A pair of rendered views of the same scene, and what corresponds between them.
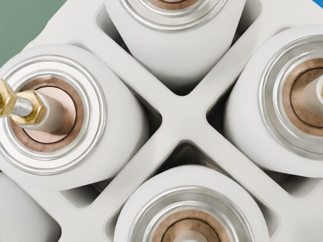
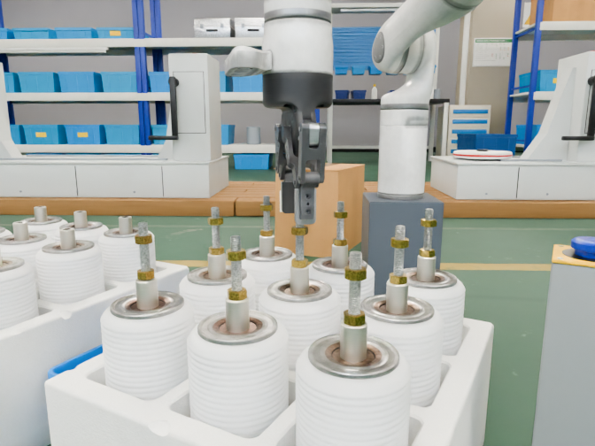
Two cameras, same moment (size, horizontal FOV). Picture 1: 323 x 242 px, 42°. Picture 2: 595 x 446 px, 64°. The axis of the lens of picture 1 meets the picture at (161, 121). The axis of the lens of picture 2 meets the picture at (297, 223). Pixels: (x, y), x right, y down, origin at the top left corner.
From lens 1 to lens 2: 53 cm
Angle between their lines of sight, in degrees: 84
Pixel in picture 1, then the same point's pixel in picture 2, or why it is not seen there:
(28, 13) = not seen: outside the picture
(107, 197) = (291, 376)
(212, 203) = (274, 287)
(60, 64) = (204, 324)
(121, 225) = (297, 306)
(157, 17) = (174, 304)
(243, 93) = (216, 291)
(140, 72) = not seen: hidden behind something
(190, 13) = (173, 297)
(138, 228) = (295, 298)
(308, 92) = (216, 267)
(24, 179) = (282, 332)
